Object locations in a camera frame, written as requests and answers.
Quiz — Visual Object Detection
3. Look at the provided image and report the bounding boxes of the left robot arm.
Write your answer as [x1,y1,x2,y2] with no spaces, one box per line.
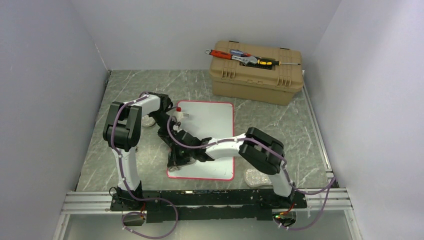
[102,91,173,210]

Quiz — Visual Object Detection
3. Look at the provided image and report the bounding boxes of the purple cable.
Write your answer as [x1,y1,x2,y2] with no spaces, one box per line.
[166,115,337,232]
[109,92,179,239]

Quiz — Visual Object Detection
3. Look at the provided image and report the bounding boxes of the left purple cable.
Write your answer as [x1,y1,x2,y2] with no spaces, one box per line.
[109,92,179,239]

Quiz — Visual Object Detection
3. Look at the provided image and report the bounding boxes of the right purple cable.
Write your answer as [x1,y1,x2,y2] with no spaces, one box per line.
[166,115,337,232]

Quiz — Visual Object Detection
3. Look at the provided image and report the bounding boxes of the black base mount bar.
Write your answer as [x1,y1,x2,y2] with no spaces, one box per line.
[110,188,308,223]

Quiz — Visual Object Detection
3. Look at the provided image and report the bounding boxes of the red framed whiteboard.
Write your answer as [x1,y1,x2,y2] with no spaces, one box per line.
[167,100,235,181]

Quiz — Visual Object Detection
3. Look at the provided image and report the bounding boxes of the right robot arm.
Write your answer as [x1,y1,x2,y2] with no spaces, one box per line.
[167,126,295,208]

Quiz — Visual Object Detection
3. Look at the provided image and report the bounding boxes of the aluminium rail frame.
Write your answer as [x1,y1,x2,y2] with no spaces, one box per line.
[53,188,363,240]

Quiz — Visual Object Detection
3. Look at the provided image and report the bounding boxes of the yellow black screwdriver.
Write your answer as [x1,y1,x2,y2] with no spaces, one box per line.
[257,58,301,66]

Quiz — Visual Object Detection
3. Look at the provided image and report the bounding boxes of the tan plastic toolbox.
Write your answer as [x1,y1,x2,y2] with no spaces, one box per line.
[209,40,304,105]

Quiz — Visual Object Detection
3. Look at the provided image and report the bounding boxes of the red handled adjustable wrench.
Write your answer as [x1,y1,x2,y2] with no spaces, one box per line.
[205,49,259,65]

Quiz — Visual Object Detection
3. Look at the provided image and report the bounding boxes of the blue red screwdriver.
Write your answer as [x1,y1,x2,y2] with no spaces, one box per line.
[229,49,252,57]

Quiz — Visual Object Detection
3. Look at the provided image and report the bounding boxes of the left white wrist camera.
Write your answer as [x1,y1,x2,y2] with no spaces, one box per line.
[172,106,190,123]

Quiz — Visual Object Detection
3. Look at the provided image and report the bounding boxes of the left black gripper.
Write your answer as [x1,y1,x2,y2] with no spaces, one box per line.
[150,110,181,149]

